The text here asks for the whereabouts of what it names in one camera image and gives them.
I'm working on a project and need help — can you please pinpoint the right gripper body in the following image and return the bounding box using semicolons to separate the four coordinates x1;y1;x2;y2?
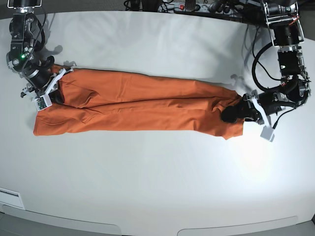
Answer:
23;62;58;94

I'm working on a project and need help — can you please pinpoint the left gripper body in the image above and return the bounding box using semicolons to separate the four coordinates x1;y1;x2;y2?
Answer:
255;91;288;116

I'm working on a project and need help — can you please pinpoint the orange T-shirt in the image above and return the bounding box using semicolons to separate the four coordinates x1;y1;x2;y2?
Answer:
33;68;244;139

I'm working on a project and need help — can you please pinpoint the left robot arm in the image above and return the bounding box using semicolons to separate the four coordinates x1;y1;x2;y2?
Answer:
221;0;311;124

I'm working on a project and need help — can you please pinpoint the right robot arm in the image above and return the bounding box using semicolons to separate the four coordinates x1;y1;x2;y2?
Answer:
6;0;56;106

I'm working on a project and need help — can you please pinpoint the white label plate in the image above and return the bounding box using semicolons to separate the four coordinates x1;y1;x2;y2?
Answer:
0;188;25;210

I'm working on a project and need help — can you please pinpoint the white power strip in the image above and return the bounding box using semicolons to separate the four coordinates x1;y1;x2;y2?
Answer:
157;0;234;15

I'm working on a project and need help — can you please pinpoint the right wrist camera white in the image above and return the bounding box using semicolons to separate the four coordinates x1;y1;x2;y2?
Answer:
34;95;52;111

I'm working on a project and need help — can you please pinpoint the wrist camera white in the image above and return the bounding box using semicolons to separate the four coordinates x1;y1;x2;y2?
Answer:
34;95;52;111
260;126;275;142

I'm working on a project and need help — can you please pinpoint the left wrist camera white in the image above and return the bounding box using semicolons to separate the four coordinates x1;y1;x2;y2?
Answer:
260;126;275;142

